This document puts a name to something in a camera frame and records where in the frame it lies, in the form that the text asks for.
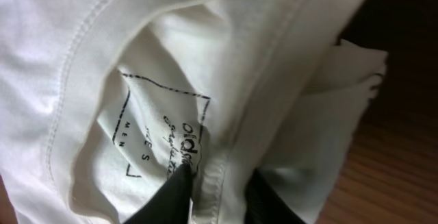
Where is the white t-shirt pixel print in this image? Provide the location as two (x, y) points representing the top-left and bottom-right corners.
(1, 0), (387, 223)

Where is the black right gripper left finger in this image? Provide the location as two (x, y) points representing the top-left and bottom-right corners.
(125, 164), (193, 224)

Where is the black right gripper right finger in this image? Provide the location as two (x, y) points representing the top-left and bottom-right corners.
(244, 170), (305, 224)

